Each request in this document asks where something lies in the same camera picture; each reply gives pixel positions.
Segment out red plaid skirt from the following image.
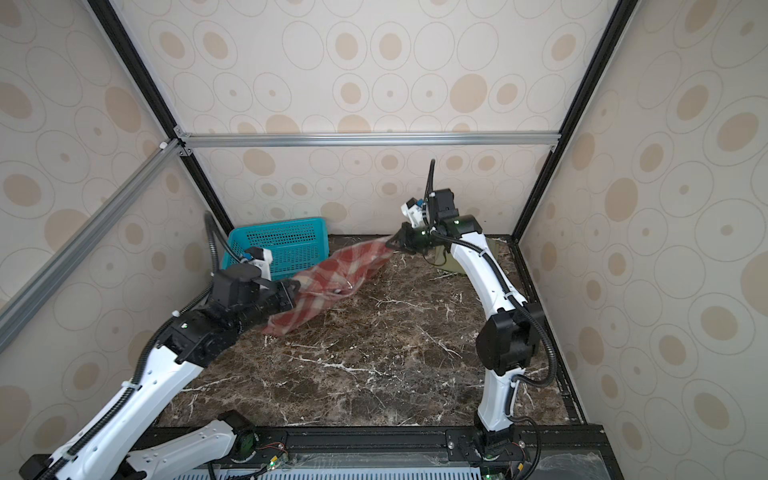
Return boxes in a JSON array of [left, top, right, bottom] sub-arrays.
[[261, 238, 395, 337]]

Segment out olive green skirt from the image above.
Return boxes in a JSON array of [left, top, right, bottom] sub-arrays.
[[435, 237, 518, 279]]

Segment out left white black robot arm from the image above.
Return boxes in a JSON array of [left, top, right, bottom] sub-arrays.
[[19, 247, 300, 479]]

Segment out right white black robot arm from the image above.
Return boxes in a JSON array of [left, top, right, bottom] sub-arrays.
[[387, 185, 558, 433]]

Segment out teal plastic basket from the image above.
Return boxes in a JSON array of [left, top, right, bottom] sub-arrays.
[[228, 217, 329, 279]]

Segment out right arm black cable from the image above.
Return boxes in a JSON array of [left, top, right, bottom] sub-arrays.
[[422, 158, 559, 388]]

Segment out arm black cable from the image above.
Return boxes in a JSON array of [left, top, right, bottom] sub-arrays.
[[35, 211, 247, 480], [422, 158, 559, 388]]

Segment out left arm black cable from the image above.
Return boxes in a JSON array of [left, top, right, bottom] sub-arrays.
[[35, 211, 247, 480]]

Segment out horizontal aluminium frame bar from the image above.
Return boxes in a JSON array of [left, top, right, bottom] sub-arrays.
[[180, 131, 561, 148]]

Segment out left diagonal aluminium frame bar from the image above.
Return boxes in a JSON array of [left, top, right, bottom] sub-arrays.
[[1, 139, 182, 350]]

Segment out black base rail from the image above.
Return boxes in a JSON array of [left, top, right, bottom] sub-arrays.
[[125, 423, 625, 480]]

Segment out right black corner post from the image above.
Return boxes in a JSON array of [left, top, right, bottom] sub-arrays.
[[511, 0, 639, 245]]

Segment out black corner post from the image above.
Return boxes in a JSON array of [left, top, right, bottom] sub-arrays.
[[86, 0, 234, 234], [511, 0, 639, 245]]

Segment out left black corner post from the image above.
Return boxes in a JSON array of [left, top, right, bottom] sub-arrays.
[[86, 0, 234, 234]]

